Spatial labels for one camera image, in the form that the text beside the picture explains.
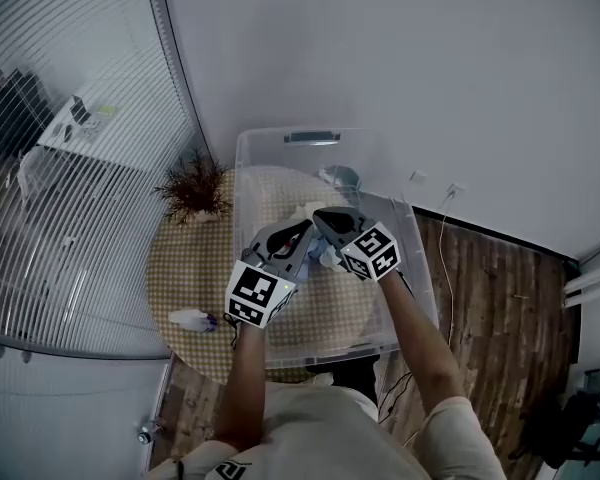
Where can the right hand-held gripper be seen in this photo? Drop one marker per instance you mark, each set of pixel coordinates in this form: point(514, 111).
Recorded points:
point(370, 253)

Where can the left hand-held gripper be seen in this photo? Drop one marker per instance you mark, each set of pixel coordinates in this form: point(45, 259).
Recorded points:
point(257, 293)

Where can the clear plastic storage bin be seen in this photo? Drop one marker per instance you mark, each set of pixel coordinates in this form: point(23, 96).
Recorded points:
point(410, 248)

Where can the light blue clothes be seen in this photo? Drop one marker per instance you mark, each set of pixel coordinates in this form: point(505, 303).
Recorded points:
point(320, 253)

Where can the cream clothes with red trim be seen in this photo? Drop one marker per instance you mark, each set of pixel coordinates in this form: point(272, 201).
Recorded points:
point(305, 210)

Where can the person's left forearm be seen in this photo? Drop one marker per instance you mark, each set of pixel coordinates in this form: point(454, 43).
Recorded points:
point(245, 383)

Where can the person's right forearm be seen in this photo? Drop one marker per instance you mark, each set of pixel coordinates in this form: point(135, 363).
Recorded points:
point(420, 338)

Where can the round table with checked cloth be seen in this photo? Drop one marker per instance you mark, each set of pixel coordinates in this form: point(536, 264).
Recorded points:
point(195, 268)

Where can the white spray bottle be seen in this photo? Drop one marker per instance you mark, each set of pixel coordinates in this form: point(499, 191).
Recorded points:
point(192, 320)

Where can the small potted plant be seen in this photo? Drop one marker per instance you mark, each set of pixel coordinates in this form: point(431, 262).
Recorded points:
point(195, 188)

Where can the person's light grey shirt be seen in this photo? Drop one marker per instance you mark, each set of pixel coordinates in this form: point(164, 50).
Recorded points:
point(330, 438)

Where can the metal door stopper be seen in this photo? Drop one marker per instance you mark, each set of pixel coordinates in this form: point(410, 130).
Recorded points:
point(147, 433)

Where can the white venetian blinds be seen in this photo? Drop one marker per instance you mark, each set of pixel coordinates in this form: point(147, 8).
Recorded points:
point(80, 168)

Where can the white office desk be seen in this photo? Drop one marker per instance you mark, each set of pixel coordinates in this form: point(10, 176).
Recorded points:
point(105, 138)

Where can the open laptop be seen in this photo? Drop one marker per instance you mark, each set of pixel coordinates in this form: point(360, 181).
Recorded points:
point(80, 110)

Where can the black bag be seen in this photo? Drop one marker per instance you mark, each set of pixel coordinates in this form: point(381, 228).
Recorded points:
point(575, 423)

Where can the black office chair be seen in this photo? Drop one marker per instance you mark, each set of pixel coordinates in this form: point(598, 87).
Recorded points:
point(10, 113)

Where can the white wall socket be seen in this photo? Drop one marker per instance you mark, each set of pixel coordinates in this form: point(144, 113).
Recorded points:
point(418, 176)
point(456, 189)

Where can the white wall radiator pipes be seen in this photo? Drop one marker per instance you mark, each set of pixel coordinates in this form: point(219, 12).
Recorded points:
point(592, 283)

